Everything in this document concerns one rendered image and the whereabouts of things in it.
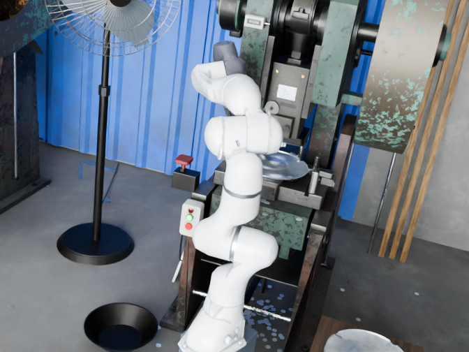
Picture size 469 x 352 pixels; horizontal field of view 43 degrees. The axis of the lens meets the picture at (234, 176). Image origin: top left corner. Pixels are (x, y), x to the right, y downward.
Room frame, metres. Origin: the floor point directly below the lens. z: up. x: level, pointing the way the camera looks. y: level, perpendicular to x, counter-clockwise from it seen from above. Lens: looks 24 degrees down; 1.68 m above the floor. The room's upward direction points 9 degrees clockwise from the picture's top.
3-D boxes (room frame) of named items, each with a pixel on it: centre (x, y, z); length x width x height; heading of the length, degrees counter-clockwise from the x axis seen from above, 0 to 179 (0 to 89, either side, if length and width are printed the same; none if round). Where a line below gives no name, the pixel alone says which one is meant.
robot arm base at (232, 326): (1.50, -0.01, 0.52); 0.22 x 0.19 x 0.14; 152
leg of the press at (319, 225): (2.39, -0.46, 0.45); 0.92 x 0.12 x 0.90; 167
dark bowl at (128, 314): (1.96, 0.36, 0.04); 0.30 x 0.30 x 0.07
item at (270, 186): (2.14, -0.13, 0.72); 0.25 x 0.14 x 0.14; 167
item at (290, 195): (2.31, -0.17, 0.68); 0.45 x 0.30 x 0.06; 77
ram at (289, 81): (2.27, -0.16, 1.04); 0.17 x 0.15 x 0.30; 167
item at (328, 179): (2.28, -0.33, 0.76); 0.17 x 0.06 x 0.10; 77
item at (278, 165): (2.19, -0.14, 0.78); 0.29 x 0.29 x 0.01
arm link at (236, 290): (1.53, -0.07, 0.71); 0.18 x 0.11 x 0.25; 79
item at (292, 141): (2.32, -0.17, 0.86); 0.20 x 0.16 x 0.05; 77
